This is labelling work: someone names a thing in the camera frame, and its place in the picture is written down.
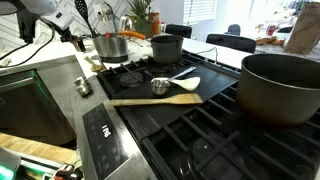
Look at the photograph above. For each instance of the wooden spatula with flat blade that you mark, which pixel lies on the wooden spatula with flat blade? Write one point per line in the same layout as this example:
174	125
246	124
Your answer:
156	100

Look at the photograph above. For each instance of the large dark pot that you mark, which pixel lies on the large dark pot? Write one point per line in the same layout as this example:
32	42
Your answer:
276	90

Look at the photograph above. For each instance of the black slotted spoon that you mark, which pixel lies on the black slotted spoon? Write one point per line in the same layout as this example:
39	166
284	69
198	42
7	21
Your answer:
83	11

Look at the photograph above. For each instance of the orange snack bag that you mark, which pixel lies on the orange snack bag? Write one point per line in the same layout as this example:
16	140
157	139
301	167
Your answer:
268	40

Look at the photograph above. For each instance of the white wall outlet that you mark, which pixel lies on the white wall outlet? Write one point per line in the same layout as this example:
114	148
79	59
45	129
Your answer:
97	10

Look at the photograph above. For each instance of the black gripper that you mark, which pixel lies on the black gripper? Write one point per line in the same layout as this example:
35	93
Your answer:
66	31

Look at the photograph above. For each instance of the steel kettle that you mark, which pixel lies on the steel kettle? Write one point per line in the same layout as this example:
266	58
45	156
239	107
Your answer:
125	24

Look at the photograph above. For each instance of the brown paper bag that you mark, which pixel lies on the brown paper bag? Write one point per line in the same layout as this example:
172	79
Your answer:
305	28

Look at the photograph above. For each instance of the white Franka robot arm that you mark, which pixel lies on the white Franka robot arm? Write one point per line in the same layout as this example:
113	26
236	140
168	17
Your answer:
30	5

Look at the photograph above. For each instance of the wooden bench top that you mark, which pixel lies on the wooden bench top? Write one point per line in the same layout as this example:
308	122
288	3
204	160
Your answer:
33	146

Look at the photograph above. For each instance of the black gas stove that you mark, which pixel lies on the black gas stove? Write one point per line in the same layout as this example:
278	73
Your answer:
233	150

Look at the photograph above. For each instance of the steel utensil holder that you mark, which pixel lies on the steel utensil holder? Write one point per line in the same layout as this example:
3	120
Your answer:
110	46

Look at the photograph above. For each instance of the steel measuring cup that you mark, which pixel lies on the steel measuring cup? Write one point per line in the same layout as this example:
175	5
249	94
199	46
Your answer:
160	86

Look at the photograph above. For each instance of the orange liquid bottle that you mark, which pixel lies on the orange liquid bottle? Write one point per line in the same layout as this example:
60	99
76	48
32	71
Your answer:
155	23

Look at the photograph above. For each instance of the black dining chair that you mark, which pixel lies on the black dining chair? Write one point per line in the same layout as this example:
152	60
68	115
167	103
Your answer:
178	31
231	42

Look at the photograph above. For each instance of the white window blinds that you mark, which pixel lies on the white window blinds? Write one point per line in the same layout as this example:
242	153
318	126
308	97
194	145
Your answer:
199	11

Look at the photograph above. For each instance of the white rice paddle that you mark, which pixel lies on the white rice paddle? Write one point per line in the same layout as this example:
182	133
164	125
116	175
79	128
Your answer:
188	83

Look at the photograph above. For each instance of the red drink can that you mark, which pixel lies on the red drink can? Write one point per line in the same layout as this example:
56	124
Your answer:
271	30

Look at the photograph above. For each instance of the potted green plant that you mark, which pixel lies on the potted green plant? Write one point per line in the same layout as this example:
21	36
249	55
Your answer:
140	16

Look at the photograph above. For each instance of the small dark saucepan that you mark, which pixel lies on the small dark saucepan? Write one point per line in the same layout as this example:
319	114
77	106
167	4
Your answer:
166	50

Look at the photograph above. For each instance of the black stove griddle plate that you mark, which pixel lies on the black stove griddle plate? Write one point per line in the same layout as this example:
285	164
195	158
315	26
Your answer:
216	80

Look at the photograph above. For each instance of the grey blue chair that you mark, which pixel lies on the grey blue chair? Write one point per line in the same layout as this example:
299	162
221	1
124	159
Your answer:
234	29

